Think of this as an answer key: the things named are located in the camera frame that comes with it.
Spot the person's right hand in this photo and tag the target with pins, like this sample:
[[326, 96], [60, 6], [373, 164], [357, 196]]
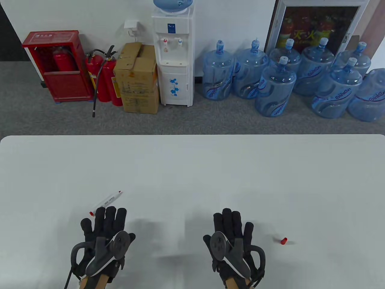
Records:
[[228, 222]]

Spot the person's left hand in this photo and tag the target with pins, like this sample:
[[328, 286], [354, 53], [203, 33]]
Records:
[[103, 222]]

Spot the white marker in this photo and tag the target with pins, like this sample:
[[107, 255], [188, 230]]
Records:
[[108, 200]]

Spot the person's right forearm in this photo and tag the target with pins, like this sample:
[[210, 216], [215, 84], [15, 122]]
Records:
[[236, 284]]

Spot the person's left forearm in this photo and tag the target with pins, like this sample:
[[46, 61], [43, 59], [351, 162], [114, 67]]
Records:
[[96, 283]]

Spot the black white right hand controller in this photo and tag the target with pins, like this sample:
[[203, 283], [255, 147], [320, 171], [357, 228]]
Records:
[[219, 245]]

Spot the brown cardboard box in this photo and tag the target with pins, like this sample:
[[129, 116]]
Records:
[[137, 87]]

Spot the red fire extinguisher cabinet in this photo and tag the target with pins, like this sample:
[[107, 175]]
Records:
[[66, 87]]

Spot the red fire extinguisher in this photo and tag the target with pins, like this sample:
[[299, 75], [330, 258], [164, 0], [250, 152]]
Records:
[[93, 72], [109, 79], [63, 61]]

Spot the group of blue water jugs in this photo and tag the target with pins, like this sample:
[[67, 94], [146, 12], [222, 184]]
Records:
[[218, 75]]

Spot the white water dispenser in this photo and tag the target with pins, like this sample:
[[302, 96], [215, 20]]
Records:
[[176, 78]]

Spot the framed poster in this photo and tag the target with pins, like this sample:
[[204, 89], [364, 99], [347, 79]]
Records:
[[315, 21]]

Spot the blue dispenser bottle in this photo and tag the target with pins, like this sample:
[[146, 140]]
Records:
[[173, 4]]

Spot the brown door panel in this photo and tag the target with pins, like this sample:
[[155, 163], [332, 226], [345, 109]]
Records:
[[376, 27]]

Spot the white wall socket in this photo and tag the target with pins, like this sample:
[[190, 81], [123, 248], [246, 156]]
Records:
[[131, 25]]

